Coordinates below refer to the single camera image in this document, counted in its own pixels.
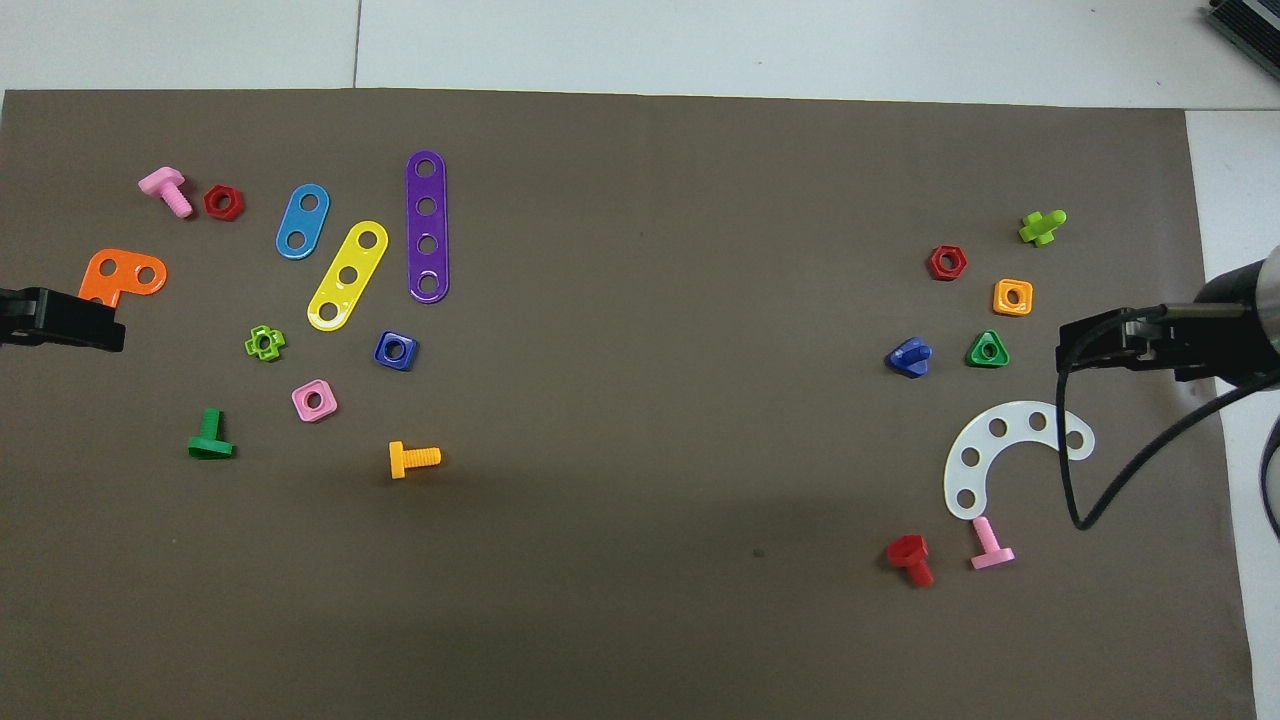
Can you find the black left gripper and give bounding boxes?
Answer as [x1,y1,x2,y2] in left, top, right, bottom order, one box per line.
[0,288,126,353]

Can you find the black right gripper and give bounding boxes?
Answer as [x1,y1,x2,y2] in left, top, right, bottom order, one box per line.
[1057,260,1266,383]

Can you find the blue plastic screw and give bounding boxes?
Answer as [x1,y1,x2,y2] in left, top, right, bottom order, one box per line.
[885,336,934,381]

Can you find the blue square nut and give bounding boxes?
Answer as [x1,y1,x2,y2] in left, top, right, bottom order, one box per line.
[373,330,420,372]

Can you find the pink plastic screw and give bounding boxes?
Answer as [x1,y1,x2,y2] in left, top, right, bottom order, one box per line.
[138,166,194,219]
[969,516,1017,572]

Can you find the dark green plastic screw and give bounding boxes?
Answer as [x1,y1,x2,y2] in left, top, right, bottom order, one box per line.
[187,407,236,461]

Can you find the lime green plastic screw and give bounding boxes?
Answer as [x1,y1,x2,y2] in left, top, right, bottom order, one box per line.
[1018,209,1068,248]

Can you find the pink square nut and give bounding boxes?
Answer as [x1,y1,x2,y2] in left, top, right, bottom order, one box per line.
[291,379,339,424]

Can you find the red plastic screw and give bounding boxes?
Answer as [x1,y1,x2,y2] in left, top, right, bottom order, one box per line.
[885,534,936,589]

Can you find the orange plastic screw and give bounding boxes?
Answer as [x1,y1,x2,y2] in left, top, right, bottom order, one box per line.
[388,440,443,481]

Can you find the orange angled plate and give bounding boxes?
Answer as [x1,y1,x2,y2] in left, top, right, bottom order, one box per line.
[78,248,169,309]

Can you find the white curved five-hole plate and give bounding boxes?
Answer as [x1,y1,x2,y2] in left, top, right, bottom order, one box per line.
[943,400,1097,522]

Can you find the blue two-hole strip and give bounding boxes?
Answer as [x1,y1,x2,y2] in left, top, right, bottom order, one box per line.
[275,183,331,261]

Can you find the yellow three-hole strip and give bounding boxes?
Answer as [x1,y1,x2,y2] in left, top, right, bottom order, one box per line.
[306,220,390,333]

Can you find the dark ribbed device box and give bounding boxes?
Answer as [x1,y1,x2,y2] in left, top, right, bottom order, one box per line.
[1203,0,1280,53]

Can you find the purple four-hole strip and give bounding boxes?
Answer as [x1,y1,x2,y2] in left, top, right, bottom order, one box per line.
[404,150,451,305]

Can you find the brown table mat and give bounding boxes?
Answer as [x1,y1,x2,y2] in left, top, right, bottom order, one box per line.
[0,88,1259,720]

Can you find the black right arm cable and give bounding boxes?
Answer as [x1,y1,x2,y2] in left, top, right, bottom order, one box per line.
[1056,304,1280,532]

